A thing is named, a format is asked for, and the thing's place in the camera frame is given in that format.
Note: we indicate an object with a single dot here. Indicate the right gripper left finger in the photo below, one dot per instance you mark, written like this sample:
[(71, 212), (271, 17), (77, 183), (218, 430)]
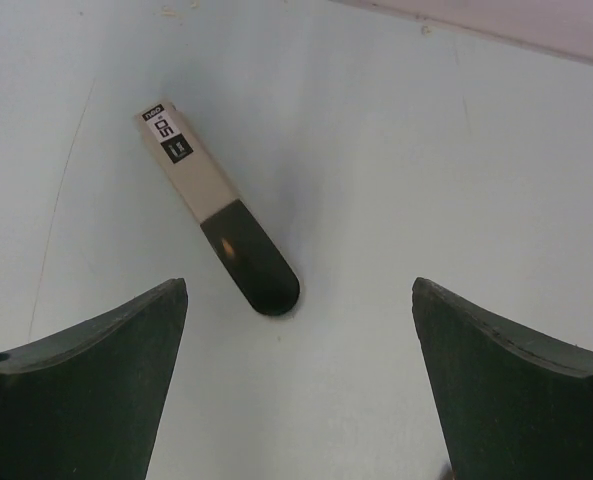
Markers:
[(86, 402)]

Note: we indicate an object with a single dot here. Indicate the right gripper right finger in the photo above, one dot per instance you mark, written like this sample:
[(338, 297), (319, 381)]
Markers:
[(513, 403)]

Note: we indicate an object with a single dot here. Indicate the beige black stapler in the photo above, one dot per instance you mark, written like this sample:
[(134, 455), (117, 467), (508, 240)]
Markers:
[(248, 254)]

